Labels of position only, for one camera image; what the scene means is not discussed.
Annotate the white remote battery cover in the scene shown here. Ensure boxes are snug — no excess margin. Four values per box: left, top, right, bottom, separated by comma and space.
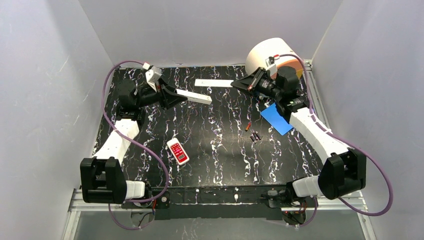
194, 79, 233, 88

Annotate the red orange battery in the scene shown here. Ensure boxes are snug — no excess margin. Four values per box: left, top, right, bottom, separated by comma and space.
245, 122, 252, 132

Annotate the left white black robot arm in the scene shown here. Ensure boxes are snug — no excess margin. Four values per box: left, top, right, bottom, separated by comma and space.
80, 79, 189, 204

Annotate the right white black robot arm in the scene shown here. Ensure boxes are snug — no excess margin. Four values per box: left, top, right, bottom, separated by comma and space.
230, 66, 367, 208

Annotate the red white remote control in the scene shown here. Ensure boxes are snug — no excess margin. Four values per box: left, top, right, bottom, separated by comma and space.
166, 138, 190, 166

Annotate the white cylindrical drum box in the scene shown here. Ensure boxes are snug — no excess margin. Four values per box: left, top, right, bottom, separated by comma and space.
245, 37, 304, 78

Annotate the blue square plate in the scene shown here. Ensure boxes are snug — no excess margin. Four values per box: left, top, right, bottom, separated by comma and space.
260, 103, 293, 136

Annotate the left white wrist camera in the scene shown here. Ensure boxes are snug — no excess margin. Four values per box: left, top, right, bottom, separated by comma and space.
142, 62, 162, 92

